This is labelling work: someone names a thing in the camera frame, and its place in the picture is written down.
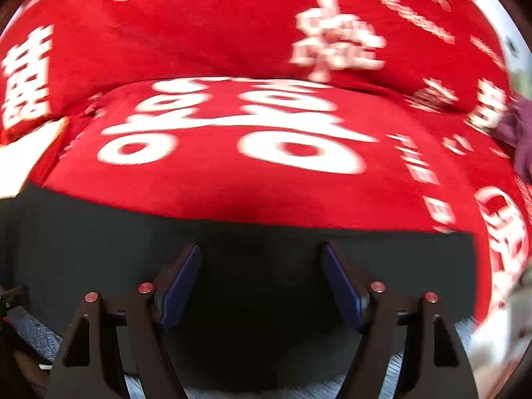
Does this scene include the black pants with grey waistband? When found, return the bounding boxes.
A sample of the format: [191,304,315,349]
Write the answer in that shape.
[0,182,478,399]

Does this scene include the red printed blanket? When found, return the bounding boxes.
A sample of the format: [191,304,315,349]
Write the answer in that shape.
[0,0,532,325]

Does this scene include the white cloth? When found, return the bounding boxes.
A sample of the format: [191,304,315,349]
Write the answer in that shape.
[0,116,69,200]

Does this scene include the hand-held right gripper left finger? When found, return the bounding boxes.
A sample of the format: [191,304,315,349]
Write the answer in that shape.
[46,243,203,399]

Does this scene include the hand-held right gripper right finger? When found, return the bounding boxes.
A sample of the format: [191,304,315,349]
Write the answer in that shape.
[322,243,479,399]

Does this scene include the purple cloth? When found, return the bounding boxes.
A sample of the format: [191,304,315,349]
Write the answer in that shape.
[494,93,532,184]

